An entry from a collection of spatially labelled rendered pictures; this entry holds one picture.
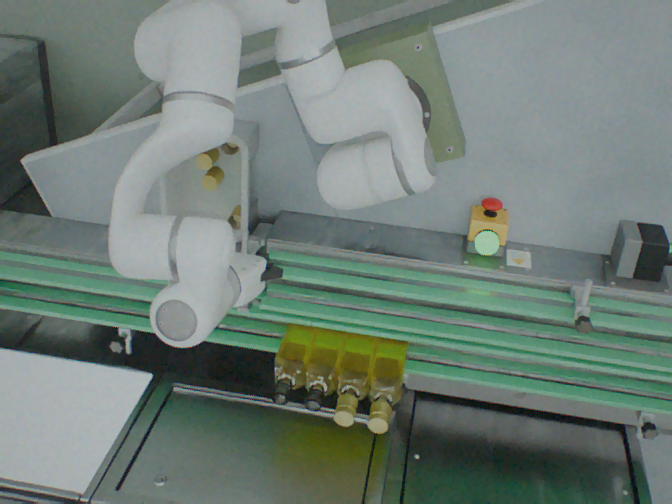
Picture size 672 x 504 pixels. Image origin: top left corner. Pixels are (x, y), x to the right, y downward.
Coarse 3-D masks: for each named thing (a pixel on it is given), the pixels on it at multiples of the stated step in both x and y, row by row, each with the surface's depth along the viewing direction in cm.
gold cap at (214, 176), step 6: (210, 168) 158; (216, 168) 157; (210, 174) 155; (216, 174) 156; (222, 174) 158; (204, 180) 155; (210, 180) 155; (216, 180) 155; (222, 180) 159; (204, 186) 156; (210, 186) 155; (216, 186) 155
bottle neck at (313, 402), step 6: (312, 384) 138; (318, 384) 138; (324, 384) 139; (312, 390) 137; (318, 390) 137; (324, 390) 138; (306, 396) 136; (312, 396) 135; (318, 396) 136; (306, 402) 135; (312, 402) 137; (318, 402) 135; (306, 408) 136; (312, 408) 136; (318, 408) 135
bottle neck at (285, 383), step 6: (282, 378) 139; (288, 378) 139; (276, 384) 138; (282, 384) 137; (288, 384) 137; (276, 390) 136; (282, 390) 136; (288, 390) 137; (276, 396) 137; (282, 396) 138; (288, 396) 136; (276, 402) 136; (282, 402) 136
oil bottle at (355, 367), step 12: (348, 336) 148; (360, 336) 148; (372, 336) 148; (348, 348) 145; (360, 348) 145; (372, 348) 145; (348, 360) 142; (360, 360) 142; (372, 360) 143; (348, 372) 139; (360, 372) 139; (348, 384) 138; (360, 384) 138; (360, 396) 139
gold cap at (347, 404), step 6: (342, 396) 135; (348, 396) 135; (354, 396) 136; (342, 402) 134; (348, 402) 134; (354, 402) 135; (336, 408) 134; (342, 408) 133; (348, 408) 133; (354, 408) 134; (336, 414) 133; (342, 414) 132; (348, 414) 132; (354, 414) 133; (336, 420) 133; (342, 420) 133; (348, 420) 133
